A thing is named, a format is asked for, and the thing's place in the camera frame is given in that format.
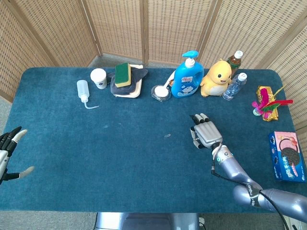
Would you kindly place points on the beige plastic food container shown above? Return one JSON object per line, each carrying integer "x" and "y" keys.
{"x": 134, "y": 93}

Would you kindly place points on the teal table cloth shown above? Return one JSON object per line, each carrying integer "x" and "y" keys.
{"x": 108, "y": 155}

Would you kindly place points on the blue pump detergent bottle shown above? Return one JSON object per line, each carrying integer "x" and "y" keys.
{"x": 187, "y": 83}

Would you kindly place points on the yellow plush duck toy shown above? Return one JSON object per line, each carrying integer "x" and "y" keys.
{"x": 216, "y": 79}

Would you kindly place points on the colourful feather shuttlecock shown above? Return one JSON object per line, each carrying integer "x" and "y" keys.
{"x": 263, "y": 94}

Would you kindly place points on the blue cookie box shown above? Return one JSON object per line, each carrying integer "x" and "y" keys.
{"x": 287, "y": 155}

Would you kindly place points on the blue-gray robot base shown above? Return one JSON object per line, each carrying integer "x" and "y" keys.
{"x": 144, "y": 221}

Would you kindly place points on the small glass bowl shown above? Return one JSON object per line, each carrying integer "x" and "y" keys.
{"x": 160, "y": 92}

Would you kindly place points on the brown tea drink bottle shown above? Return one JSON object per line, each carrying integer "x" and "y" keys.
{"x": 234, "y": 62}

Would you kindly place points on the dark gray cloth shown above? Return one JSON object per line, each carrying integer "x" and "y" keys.
{"x": 122, "y": 90}

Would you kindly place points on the yellow green scrub sponge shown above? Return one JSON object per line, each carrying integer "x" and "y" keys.
{"x": 122, "y": 74}

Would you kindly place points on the blue-gray right robot arm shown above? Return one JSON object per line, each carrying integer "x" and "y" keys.
{"x": 231, "y": 166}

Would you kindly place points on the yellow pink snack package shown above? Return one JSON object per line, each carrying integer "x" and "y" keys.
{"x": 272, "y": 115}

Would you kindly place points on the clear plastic water bottle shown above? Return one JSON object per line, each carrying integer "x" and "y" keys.
{"x": 233, "y": 88}

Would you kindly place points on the white squeeze wash bottle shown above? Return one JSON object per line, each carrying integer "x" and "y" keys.
{"x": 82, "y": 89}

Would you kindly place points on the white floral paper cup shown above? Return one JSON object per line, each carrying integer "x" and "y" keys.
{"x": 98, "y": 77}

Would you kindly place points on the white plastic spoon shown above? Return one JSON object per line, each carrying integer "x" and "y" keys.
{"x": 169, "y": 79}

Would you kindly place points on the woven bamboo folding screen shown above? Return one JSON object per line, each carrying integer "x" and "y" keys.
{"x": 168, "y": 24}

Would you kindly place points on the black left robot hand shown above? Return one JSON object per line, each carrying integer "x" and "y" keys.
{"x": 6, "y": 151}

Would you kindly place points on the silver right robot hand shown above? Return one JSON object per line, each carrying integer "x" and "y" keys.
{"x": 207, "y": 133}

